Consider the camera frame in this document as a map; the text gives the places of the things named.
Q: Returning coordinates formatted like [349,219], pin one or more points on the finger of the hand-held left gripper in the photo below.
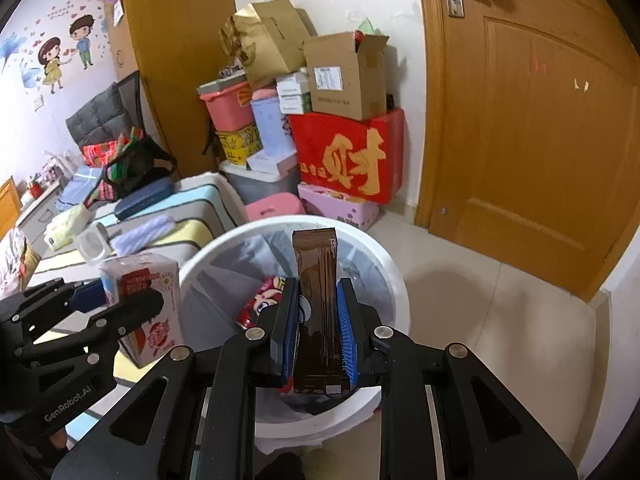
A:
[135,310]
[45,300]

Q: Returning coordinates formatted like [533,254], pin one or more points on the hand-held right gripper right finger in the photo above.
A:
[347,335]

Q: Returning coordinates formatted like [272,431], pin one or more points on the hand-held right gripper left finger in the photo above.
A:
[288,335]

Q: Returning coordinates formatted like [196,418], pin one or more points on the white and red carton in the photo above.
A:
[150,275]

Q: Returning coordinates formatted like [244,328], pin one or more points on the brown snack packet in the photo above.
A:
[317,285]

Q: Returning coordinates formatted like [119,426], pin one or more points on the white round trash bin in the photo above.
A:
[390,270]

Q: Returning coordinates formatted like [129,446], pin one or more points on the red cartoon-face packet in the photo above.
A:
[260,300]

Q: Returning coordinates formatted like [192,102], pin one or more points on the clear plastic cup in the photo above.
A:
[92,245]

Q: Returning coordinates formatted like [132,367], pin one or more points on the lilac knitted cloth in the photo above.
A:
[142,235]

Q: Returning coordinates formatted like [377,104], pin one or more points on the pale green tissue pack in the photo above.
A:
[67,227]

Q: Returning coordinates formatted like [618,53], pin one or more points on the grey bin liner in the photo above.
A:
[250,260]

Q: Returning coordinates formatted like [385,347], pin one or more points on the wooden dresser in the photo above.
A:
[10,210]

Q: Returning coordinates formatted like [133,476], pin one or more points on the navy glasses case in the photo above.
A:
[145,197]

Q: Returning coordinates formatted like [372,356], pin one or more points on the blue plaid cloth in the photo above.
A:
[80,187]

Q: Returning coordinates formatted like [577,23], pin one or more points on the pink flower-print box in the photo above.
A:
[340,207]

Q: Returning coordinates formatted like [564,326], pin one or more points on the pink plastic stool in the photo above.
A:
[275,207]

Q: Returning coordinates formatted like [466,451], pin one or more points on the red plaid bag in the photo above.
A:
[130,165]

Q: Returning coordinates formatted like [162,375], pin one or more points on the grey storage bin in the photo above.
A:
[260,185]

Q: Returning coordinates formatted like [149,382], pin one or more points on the flat white box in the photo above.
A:
[270,162]

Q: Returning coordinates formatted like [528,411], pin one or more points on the red box with gold print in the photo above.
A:
[350,155]

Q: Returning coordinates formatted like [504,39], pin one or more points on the grey quilted cushion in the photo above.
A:
[100,117]

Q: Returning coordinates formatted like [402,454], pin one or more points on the yellow printed box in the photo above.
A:
[240,145]

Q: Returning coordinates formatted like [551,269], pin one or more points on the lilac cylindrical container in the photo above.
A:
[272,125]

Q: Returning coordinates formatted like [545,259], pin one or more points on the pink storage box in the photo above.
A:
[227,107]

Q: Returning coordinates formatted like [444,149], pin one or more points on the stack of small white boxes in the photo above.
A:
[295,92]

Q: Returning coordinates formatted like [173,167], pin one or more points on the wooden wardrobe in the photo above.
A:
[180,60]

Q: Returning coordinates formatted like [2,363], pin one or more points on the open cardboard box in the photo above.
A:
[345,80]

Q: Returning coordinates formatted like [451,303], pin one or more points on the wooden door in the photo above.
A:
[540,135]

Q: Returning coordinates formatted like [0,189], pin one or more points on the brown paper bag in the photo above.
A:
[265,40]

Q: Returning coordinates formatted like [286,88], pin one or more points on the blue flower wall sticker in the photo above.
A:
[15,55]

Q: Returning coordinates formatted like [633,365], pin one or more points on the cartoon couple wall sticker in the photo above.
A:
[70,50]

